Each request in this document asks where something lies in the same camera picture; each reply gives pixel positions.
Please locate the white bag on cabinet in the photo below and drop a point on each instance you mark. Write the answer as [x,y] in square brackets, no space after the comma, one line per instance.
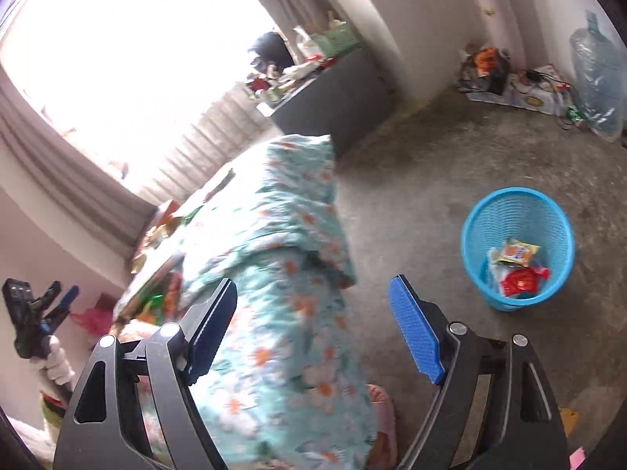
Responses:
[306,44]

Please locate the pink tissue paper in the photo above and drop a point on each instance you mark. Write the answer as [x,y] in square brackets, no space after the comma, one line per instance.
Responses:
[90,318]

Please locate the blue mesh wastebasket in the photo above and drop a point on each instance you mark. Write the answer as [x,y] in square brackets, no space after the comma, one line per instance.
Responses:
[490,215]

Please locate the large clear water bottle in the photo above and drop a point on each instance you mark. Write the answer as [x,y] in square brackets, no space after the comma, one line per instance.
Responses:
[597,73]

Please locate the wooden board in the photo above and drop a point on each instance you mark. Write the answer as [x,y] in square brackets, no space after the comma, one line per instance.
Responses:
[569,421]

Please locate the metal window railing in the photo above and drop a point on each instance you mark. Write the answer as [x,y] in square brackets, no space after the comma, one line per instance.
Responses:
[220,122]

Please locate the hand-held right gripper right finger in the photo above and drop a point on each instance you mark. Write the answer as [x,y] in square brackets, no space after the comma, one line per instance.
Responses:
[416,333]

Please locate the red plastic packet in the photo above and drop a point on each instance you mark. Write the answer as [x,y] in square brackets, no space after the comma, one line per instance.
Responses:
[521,281]

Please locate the green plastic basket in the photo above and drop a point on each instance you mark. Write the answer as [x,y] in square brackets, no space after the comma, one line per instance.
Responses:
[333,36]

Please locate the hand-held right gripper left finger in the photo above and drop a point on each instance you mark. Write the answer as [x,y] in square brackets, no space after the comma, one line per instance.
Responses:
[210,333]

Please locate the person's left hand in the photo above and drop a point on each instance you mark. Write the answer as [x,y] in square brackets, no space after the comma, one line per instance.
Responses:
[59,362]

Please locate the pink bag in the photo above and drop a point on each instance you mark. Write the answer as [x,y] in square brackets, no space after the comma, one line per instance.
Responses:
[577,456]

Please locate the black backpack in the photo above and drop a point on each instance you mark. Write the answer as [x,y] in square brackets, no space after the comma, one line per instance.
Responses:
[269,51]

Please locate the grey cabinet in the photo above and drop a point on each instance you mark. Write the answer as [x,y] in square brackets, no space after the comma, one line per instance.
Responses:
[338,103]

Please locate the yellow snack packet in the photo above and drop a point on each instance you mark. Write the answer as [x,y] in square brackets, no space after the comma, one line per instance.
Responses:
[519,253]

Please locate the white fleece blanket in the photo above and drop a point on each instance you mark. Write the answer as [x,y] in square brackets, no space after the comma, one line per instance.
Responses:
[29,438]

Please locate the floral blanket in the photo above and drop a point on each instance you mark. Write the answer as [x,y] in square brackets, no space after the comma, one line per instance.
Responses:
[274,303]

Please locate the white plastic bag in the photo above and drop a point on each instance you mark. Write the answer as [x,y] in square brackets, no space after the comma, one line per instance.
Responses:
[494,267]

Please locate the orange snack bag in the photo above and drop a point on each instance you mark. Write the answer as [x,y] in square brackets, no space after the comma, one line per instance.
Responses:
[487,61]

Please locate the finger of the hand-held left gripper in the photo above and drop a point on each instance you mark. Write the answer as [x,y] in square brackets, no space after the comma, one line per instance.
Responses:
[68,299]
[49,296]

